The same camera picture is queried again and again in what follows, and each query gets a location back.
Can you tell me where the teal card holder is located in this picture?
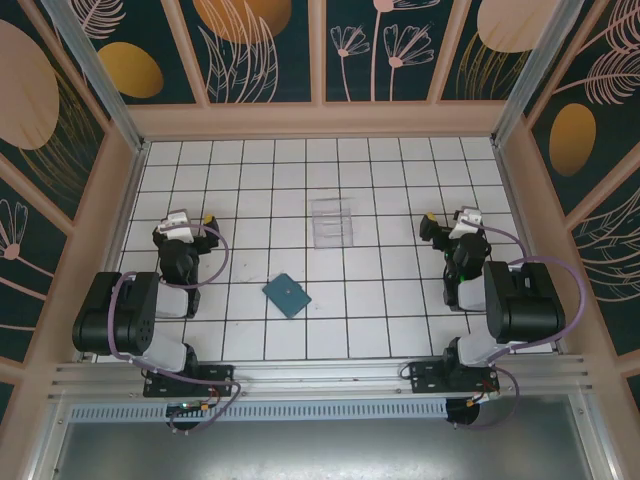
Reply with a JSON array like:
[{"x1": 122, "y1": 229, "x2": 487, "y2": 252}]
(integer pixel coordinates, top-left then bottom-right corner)
[{"x1": 262, "y1": 272, "x2": 313, "y2": 320}]

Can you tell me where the clear acrylic card stand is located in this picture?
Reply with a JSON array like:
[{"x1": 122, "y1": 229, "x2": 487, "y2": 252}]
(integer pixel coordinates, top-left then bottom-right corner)
[{"x1": 307, "y1": 198, "x2": 359, "y2": 250}]

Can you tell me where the grey metal sheet panel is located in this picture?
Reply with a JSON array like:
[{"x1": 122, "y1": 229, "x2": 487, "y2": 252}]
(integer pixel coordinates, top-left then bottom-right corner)
[{"x1": 47, "y1": 394, "x2": 609, "y2": 480}]

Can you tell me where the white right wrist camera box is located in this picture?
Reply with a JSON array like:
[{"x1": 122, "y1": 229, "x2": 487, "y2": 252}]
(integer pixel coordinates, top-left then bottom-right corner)
[{"x1": 451, "y1": 206, "x2": 485, "y2": 242}]

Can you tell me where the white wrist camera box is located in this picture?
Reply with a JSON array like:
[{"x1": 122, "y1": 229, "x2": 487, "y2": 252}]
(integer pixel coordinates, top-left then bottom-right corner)
[
  {"x1": 156, "y1": 210, "x2": 195, "y2": 242},
  {"x1": 451, "y1": 206, "x2": 485, "y2": 242}
]

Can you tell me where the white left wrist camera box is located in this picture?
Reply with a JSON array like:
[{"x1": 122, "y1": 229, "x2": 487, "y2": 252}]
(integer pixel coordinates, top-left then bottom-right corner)
[{"x1": 156, "y1": 210, "x2": 195, "y2": 242}]

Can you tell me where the aluminium table side rail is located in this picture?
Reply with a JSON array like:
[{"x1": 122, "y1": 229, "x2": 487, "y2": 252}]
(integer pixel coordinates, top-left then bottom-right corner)
[
  {"x1": 492, "y1": 142, "x2": 569, "y2": 356},
  {"x1": 74, "y1": 141, "x2": 151, "y2": 364}
]

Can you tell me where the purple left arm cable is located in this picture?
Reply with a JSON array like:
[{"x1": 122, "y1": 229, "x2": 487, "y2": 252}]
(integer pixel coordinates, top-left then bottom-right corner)
[{"x1": 110, "y1": 222, "x2": 242, "y2": 435}]

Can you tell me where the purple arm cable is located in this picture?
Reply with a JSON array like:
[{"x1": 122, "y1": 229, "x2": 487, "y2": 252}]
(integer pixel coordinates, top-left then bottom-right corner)
[
  {"x1": 449, "y1": 223, "x2": 587, "y2": 432},
  {"x1": 110, "y1": 222, "x2": 242, "y2": 435}
]

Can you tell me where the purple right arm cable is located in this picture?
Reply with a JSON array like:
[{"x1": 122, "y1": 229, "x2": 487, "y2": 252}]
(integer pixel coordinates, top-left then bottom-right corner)
[{"x1": 449, "y1": 223, "x2": 587, "y2": 432}]

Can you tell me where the aluminium corner post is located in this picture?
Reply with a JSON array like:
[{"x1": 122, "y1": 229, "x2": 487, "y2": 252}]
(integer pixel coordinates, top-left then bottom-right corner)
[
  {"x1": 490, "y1": 0, "x2": 576, "y2": 149},
  {"x1": 39, "y1": 0, "x2": 152, "y2": 154}
]

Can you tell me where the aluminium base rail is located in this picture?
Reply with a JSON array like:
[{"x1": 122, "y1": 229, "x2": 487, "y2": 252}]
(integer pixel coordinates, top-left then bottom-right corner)
[{"x1": 47, "y1": 353, "x2": 600, "y2": 401}]

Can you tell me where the slotted grey cable duct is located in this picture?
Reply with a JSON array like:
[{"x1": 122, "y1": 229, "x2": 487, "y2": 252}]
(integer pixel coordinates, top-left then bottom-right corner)
[{"x1": 67, "y1": 399, "x2": 451, "y2": 422}]

